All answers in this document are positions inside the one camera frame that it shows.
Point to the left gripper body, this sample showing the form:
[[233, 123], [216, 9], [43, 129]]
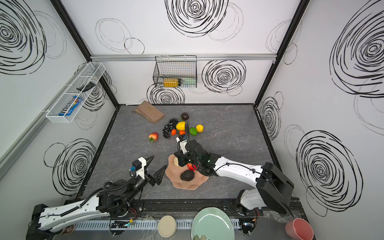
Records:
[[149, 177]]

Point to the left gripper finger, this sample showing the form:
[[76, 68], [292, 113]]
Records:
[[149, 160], [159, 174]]

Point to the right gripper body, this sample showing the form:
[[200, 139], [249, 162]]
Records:
[[186, 157]]

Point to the red fake apple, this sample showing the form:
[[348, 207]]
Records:
[[191, 167]]

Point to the beige fake pear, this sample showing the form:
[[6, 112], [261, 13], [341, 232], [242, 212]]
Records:
[[176, 162]]

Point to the dark fake avocado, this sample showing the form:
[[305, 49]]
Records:
[[187, 176]]

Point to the red fake strawberry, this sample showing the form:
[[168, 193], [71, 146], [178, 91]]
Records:
[[153, 137]]

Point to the green fake lime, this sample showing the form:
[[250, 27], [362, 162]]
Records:
[[193, 131]]

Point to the large yellow fake lemon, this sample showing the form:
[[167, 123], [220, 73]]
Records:
[[181, 126]]

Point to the small yellow fake lemon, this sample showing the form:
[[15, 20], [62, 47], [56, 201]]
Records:
[[200, 128]]

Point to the dark brown fake fig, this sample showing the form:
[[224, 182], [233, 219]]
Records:
[[185, 116]]

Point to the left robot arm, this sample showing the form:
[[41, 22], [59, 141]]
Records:
[[47, 221]]

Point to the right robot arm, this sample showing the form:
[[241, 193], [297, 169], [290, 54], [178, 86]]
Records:
[[272, 188]]

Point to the black fake grape bunch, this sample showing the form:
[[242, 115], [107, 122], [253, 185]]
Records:
[[171, 125]]

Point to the brown folded cloth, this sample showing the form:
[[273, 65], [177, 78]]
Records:
[[149, 112]]

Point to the beige round lid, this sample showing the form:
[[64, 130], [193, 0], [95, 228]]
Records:
[[167, 226]]

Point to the green plate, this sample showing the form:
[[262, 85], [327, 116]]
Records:
[[212, 224]]

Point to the green item in basket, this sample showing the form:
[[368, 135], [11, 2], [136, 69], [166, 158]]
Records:
[[188, 82]]

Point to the yellow bottle in basket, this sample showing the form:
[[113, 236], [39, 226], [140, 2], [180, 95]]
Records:
[[172, 83]]

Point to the blue candy packet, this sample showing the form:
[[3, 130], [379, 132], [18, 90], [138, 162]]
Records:
[[71, 106]]

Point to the black remote control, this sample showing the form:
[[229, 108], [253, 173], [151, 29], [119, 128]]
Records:
[[86, 87]]

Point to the pink cup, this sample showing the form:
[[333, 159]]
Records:
[[299, 229]]

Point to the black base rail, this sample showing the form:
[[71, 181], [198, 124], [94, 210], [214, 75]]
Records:
[[137, 207]]

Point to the white cable duct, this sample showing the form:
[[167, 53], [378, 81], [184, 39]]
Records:
[[144, 225]]

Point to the black wire wall basket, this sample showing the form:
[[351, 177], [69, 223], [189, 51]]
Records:
[[174, 67]]

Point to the white wire wall shelf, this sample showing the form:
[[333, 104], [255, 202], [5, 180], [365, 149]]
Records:
[[93, 99]]

